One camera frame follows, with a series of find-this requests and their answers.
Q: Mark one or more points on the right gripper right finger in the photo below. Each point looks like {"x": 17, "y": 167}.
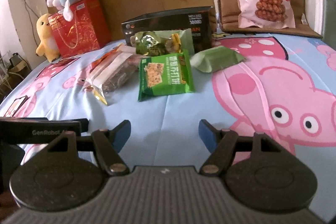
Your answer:
{"x": 221, "y": 145}

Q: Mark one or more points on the smartphone with patterned case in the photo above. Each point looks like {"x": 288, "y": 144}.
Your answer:
{"x": 15, "y": 106}

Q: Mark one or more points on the light green pastry packet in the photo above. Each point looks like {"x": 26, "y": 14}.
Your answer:
{"x": 215, "y": 59}

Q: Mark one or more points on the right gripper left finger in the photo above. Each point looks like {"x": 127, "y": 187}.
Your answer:
{"x": 107, "y": 146}

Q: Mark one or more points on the green candy bag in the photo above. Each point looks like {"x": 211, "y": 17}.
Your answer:
{"x": 158, "y": 43}

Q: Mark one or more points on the red gift bag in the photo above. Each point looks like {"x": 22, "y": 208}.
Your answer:
{"x": 88, "y": 31}

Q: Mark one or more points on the red envelope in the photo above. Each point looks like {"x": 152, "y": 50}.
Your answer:
{"x": 64, "y": 62}

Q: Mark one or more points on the clear brown cake packet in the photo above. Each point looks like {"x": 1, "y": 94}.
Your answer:
{"x": 112, "y": 71}

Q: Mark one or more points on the yellow duck plush toy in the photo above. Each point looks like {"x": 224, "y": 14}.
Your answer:
{"x": 47, "y": 46}

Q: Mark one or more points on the Peppa Pig bed sheet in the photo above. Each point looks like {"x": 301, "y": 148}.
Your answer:
{"x": 280, "y": 101}

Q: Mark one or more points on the green cracker packet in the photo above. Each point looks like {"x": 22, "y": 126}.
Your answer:
{"x": 165, "y": 75}

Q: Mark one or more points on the black cardboard storage box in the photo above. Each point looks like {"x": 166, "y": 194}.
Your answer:
{"x": 200, "y": 20}

